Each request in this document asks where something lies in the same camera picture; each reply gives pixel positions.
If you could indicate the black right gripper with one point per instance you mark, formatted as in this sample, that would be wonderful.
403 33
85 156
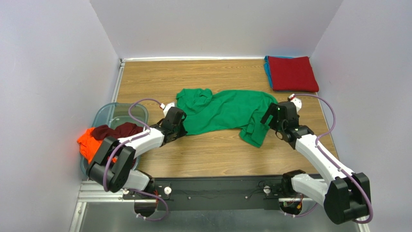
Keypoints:
270 115

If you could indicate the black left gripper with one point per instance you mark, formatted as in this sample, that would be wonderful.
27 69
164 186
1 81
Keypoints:
179 120

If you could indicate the green t-shirt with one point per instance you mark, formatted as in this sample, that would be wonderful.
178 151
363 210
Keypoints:
229 109

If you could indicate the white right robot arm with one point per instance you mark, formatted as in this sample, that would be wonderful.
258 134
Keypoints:
344 194

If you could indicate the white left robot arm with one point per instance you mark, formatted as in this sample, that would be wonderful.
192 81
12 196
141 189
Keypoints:
112 165

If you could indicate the red folded t-shirt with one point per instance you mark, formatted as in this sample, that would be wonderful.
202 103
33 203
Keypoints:
294 74

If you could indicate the clear blue plastic bin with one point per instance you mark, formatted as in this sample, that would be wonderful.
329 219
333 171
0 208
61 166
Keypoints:
113 115

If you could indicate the blue folded t-shirt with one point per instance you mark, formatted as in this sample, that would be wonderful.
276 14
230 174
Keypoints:
267 68

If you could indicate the maroon t-shirt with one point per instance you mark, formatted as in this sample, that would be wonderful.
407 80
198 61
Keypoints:
124 130

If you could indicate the orange t-shirt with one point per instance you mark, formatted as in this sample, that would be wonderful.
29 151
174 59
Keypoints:
91 140

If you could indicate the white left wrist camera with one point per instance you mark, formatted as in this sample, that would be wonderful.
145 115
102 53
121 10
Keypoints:
166 107

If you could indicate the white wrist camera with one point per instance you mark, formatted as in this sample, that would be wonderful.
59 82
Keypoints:
296 101
166 107

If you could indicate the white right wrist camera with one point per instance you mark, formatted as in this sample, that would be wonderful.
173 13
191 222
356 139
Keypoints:
296 101

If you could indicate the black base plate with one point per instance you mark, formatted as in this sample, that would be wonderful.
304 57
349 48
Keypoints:
216 193

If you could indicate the aluminium rail frame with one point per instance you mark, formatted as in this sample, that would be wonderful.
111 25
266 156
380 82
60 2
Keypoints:
100 211

